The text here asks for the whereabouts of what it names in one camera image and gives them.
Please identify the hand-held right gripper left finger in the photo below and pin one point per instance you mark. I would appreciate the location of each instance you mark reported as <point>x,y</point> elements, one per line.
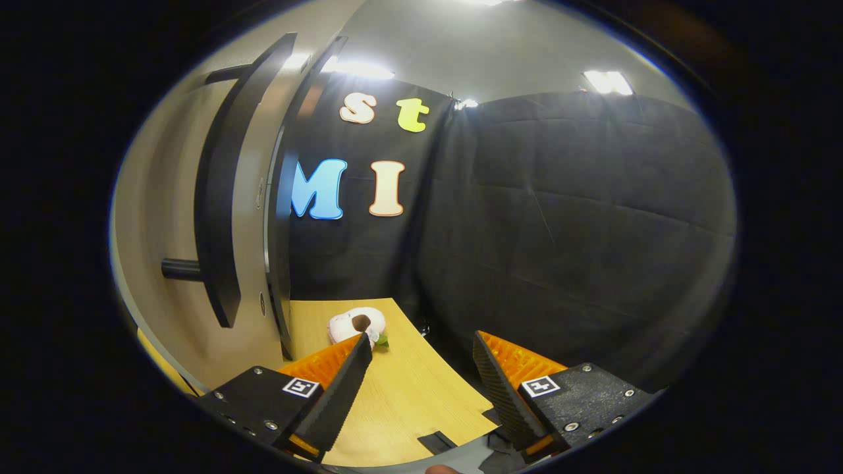
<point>339,395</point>

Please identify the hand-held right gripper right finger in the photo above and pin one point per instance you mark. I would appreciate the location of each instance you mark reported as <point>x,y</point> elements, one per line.
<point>497,388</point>

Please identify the beige cabinet door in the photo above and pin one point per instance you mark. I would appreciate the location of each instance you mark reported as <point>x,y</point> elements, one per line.
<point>158,197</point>

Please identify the white plush toy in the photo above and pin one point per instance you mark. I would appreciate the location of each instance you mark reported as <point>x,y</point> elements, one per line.
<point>346,322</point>

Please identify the black backdrop cloth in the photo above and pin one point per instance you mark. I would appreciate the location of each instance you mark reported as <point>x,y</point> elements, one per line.
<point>560,230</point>
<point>355,263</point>

